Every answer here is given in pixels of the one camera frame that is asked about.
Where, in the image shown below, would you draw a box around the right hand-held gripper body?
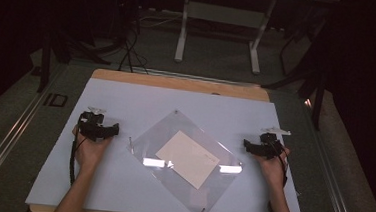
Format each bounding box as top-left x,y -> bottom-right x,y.
256,126 -> 292,161

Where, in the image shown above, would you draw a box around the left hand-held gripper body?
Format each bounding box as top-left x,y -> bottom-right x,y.
76,105 -> 111,144

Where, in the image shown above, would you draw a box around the clear plastic file sleeve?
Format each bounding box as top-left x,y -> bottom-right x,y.
122,105 -> 248,212

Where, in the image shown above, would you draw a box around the white paper sheet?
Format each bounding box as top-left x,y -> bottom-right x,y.
152,128 -> 223,192

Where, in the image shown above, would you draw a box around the person's left hand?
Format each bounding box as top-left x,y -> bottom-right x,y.
69,125 -> 114,176

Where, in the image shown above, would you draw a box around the person's right hand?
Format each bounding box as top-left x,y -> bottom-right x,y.
252,145 -> 291,190

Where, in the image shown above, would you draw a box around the black floor socket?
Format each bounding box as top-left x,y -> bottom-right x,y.
43,92 -> 69,109

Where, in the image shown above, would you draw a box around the black metal stand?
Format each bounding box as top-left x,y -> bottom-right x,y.
36,30 -> 115,99
259,10 -> 335,132

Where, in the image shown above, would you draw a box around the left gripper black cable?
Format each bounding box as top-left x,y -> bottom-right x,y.
67,124 -> 88,187

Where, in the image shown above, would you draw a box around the metal floor rail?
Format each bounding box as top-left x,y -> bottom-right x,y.
294,99 -> 369,212
0,67 -> 63,206

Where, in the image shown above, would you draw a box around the black floor cables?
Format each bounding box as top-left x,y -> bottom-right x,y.
116,12 -> 154,75

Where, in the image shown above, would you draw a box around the white floor cable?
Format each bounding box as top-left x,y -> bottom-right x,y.
140,12 -> 184,31

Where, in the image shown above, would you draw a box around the white metal desk frame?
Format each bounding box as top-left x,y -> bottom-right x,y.
173,0 -> 279,77

